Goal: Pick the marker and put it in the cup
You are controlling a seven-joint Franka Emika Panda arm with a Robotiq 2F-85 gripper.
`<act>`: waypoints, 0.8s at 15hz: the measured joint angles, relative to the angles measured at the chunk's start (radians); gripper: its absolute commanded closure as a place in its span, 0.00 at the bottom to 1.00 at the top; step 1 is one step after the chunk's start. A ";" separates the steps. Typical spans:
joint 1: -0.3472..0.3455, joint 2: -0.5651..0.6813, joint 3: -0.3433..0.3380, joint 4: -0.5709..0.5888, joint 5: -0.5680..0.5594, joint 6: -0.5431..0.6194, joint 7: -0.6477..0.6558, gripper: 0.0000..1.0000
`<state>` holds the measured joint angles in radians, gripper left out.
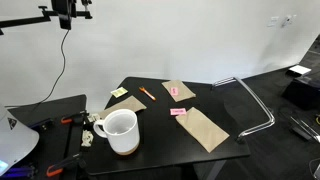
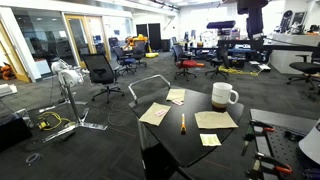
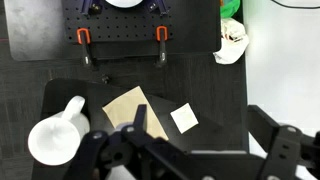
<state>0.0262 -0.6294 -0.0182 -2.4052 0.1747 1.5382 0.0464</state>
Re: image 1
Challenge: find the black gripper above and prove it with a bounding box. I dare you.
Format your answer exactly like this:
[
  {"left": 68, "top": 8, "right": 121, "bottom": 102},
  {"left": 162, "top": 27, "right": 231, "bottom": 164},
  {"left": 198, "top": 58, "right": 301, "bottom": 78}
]
[{"left": 50, "top": 0, "right": 78, "bottom": 30}]

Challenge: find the orange marker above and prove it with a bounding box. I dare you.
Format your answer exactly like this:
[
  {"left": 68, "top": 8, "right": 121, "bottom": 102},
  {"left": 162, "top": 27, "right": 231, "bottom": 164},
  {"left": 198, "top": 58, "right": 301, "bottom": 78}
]
[{"left": 138, "top": 86, "right": 157, "bottom": 102}]

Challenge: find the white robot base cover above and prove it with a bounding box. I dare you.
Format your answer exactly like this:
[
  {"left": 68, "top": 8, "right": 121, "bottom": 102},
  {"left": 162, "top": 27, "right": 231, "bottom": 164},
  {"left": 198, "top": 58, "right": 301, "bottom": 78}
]
[{"left": 0, "top": 103, "right": 40, "bottom": 177}]

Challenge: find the yellow-green sticky note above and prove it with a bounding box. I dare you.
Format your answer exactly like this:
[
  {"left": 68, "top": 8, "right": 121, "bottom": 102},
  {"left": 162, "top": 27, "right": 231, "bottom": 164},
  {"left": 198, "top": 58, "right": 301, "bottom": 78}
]
[{"left": 110, "top": 86, "right": 129, "bottom": 99}]

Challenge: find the small white paper scrap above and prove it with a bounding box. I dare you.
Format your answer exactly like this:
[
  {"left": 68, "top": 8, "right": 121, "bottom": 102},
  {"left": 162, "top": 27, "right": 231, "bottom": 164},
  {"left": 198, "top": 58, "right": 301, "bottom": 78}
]
[{"left": 89, "top": 113, "right": 102, "bottom": 123}]

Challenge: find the plain brown paper envelope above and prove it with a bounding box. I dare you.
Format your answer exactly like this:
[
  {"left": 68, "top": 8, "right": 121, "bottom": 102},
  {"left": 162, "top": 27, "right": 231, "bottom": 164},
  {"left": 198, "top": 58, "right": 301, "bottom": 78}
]
[{"left": 98, "top": 95, "right": 148, "bottom": 120}]

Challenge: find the crumpled white paper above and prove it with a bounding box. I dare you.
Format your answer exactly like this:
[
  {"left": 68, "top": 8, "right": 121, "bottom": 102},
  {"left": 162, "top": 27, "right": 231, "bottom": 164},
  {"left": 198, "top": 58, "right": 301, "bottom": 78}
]
[{"left": 80, "top": 129, "right": 95, "bottom": 148}]

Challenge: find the white mug with cork base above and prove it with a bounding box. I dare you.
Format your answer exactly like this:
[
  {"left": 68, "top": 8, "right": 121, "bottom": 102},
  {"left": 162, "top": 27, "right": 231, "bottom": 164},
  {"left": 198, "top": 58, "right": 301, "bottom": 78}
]
[{"left": 93, "top": 108, "right": 141, "bottom": 157}]

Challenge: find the brown envelope with pink note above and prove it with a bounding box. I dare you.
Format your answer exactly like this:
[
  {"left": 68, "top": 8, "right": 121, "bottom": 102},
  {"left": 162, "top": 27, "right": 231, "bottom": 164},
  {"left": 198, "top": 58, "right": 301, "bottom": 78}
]
[{"left": 161, "top": 79, "right": 197, "bottom": 103}]

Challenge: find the wide pink sticky note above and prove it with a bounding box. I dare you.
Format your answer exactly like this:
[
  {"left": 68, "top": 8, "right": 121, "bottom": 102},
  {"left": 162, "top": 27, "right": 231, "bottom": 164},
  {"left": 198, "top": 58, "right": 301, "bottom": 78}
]
[{"left": 169, "top": 107, "right": 188, "bottom": 117}]

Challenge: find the large brown paper envelope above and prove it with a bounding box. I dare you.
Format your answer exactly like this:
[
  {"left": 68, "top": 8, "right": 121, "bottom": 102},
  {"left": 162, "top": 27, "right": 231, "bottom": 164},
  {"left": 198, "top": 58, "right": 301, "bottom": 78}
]
[{"left": 175, "top": 106, "right": 231, "bottom": 154}]

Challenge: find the flat white box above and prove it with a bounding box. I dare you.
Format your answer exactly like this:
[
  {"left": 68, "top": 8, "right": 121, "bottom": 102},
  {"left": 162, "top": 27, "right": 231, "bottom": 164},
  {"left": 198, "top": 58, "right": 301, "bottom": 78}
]
[{"left": 287, "top": 64, "right": 312, "bottom": 78}]

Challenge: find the black box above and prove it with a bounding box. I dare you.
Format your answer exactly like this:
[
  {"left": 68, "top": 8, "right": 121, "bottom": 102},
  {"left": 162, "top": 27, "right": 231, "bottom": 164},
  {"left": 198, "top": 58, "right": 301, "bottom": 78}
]
[{"left": 281, "top": 75, "right": 320, "bottom": 110}]

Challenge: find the black hanging cable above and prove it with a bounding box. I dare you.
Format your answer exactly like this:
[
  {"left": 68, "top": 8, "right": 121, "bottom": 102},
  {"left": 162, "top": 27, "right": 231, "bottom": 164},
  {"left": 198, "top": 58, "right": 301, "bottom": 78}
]
[{"left": 4, "top": 29, "right": 72, "bottom": 108}]

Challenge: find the orange-handled clamp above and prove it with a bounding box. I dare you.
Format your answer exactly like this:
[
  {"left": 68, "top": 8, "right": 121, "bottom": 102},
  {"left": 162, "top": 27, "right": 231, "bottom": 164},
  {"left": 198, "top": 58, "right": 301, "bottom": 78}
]
[
  {"left": 60, "top": 111, "right": 90, "bottom": 127},
  {"left": 45, "top": 152, "right": 87, "bottom": 178}
]

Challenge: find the black clamp with blue handle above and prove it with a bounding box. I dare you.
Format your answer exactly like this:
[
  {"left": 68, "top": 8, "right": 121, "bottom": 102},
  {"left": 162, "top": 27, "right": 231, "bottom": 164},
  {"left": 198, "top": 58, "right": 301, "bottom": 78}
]
[{"left": 28, "top": 117, "right": 55, "bottom": 132}]

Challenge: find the chrome tube chair frame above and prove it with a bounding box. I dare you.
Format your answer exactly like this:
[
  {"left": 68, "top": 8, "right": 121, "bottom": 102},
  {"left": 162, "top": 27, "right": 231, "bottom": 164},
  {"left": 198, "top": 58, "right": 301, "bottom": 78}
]
[{"left": 210, "top": 76, "right": 276, "bottom": 143}]

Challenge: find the grey cable coil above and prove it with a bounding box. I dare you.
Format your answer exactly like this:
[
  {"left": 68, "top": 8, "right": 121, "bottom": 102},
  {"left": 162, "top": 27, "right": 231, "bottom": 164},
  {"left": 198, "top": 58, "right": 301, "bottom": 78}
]
[{"left": 308, "top": 158, "right": 320, "bottom": 180}]

